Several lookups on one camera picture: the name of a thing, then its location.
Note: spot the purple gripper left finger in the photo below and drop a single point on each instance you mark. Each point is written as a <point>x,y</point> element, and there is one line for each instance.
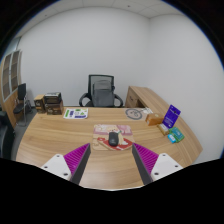
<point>70,166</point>

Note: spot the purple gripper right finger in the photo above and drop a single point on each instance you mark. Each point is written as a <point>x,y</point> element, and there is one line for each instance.
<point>153,166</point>

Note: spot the black computer mouse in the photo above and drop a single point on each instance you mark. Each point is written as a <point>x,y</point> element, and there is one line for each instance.
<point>113,139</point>

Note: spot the pink illustrated mouse pad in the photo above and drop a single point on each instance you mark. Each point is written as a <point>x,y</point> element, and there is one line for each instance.
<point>101,136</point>

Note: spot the blue small packet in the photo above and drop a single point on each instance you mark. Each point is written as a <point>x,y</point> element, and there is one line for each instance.
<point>171,138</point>

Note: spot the yellow small box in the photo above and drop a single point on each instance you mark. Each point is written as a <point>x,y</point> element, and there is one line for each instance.
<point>163,129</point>

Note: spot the green packet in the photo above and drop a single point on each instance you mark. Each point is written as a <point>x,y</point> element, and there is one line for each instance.
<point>176,133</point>

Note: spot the wooden office desk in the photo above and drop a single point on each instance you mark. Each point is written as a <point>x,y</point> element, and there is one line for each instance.
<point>48,135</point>

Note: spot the orange cardboard box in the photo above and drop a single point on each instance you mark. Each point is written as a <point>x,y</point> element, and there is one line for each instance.
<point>154,119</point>

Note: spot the green white leaflet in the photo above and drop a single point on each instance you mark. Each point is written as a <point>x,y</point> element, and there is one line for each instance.
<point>76,113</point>

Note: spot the round patterned coaster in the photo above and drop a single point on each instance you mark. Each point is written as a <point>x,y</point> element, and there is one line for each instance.
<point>133,114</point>

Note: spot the dark brown box stack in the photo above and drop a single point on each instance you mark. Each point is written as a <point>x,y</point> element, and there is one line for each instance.
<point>53,103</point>

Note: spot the black sofa armchair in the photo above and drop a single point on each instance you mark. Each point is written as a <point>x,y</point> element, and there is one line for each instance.
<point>7,136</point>

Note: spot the wooden side return desk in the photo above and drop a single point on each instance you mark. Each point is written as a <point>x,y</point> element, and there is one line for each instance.
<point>143,97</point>

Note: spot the small brown box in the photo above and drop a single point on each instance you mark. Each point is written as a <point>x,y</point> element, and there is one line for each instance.
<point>39,103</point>

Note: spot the black visitor chair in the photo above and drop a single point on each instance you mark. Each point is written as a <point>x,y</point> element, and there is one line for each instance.
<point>22,104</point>

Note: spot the black mesh office chair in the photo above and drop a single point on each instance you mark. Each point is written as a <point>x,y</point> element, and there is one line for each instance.
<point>101,92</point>

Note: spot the wooden glass-door cabinet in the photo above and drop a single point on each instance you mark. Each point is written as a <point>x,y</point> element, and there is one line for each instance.
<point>10,79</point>

